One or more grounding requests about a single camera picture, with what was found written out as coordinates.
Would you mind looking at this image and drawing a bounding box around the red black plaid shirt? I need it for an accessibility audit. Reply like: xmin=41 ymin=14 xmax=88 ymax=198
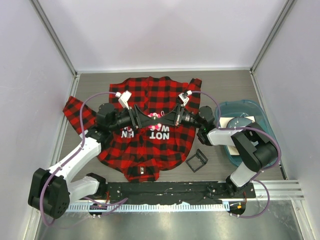
xmin=62 ymin=76 xmax=203 ymax=183

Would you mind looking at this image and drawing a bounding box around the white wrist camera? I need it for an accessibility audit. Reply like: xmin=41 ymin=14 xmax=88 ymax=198
xmin=178 ymin=90 xmax=192 ymax=107
xmin=115 ymin=90 xmax=132 ymax=109

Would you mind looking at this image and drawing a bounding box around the teal plastic bin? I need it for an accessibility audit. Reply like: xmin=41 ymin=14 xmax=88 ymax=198
xmin=214 ymin=99 xmax=282 ymax=168

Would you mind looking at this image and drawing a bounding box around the aluminium front rail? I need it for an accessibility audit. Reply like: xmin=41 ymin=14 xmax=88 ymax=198
xmin=31 ymin=179 xmax=306 ymax=204

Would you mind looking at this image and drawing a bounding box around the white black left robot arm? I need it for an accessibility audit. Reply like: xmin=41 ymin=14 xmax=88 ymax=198
xmin=27 ymin=103 xmax=156 ymax=219

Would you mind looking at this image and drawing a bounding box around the blue round ceramic plate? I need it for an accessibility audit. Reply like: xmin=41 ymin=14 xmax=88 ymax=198
xmin=226 ymin=117 xmax=255 ymax=129

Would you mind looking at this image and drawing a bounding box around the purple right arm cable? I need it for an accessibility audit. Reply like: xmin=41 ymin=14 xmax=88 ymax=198
xmin=191 ymin=90 xmax=281 ymax=218

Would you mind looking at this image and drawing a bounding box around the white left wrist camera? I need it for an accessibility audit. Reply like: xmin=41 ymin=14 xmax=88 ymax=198
xmin=115 ymin=90 xmax=132 ymax=109

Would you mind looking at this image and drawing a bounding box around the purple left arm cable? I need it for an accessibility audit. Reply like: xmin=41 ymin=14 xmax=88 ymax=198
xmin=39 ymin=91 xmax=130 ymax=227

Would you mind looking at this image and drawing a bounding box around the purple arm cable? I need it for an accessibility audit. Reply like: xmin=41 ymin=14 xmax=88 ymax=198
xmin=39 ymin=91 xmax=130 ymax=227
xmin=191 ymin=90 xmax=281 ymax=218

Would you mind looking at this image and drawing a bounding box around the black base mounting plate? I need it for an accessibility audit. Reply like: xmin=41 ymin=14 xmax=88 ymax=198
xmin=77 ymin=180 xmax=257 ymax=204

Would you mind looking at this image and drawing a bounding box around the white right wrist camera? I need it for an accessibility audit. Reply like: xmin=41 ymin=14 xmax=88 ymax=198
xmin=178 ymin=90 xmax=192 ymax=107

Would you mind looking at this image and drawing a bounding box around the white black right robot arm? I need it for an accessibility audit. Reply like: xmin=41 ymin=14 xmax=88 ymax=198
xmin=152 ymin=104 xmax=281 ymax=198

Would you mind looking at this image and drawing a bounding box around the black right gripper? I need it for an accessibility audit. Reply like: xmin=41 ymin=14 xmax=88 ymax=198
xmin=156 ymin=103 xmax=204 ymax=129

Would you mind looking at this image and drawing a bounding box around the pink white flower brooch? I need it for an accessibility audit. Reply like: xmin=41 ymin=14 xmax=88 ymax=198
xmin=147 ymin=111 xmax=164 ymax=131

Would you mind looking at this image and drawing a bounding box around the small black square frame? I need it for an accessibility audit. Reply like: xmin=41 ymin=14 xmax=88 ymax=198
xmin=185 ymin=148 xmax=209 ymax=173

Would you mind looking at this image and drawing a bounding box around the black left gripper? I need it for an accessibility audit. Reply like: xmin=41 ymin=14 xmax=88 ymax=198
xmin=108 ymin=104 xmax=156 ymax=132

